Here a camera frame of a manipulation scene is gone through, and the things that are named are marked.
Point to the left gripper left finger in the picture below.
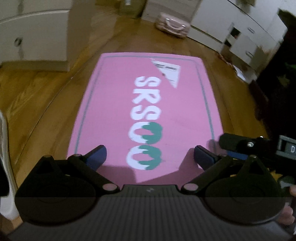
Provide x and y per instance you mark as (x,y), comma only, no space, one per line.
(93,159)

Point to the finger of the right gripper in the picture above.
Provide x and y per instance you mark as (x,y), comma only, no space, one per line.
(237,155)
(259,146)

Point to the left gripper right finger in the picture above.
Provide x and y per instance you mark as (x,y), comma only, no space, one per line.
(214,159)

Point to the pink box lid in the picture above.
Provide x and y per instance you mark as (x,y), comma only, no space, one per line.
(149,110)

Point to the person hand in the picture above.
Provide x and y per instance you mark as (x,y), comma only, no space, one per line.
(286,217)

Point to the dark furniture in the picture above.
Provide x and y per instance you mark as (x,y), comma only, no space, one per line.
(274,89)

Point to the white paper on floor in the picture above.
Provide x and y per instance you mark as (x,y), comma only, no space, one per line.
(247,76)

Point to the white drawer cabinet left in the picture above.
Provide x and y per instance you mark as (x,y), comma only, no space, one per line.
(44,35)

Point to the pink small suitcase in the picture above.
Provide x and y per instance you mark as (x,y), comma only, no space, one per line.
(172,25)

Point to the cardboard box in corner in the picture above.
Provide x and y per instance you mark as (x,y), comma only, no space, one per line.
(132,8)

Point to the white cabinet right wall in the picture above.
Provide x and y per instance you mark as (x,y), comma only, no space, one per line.
(252,28)

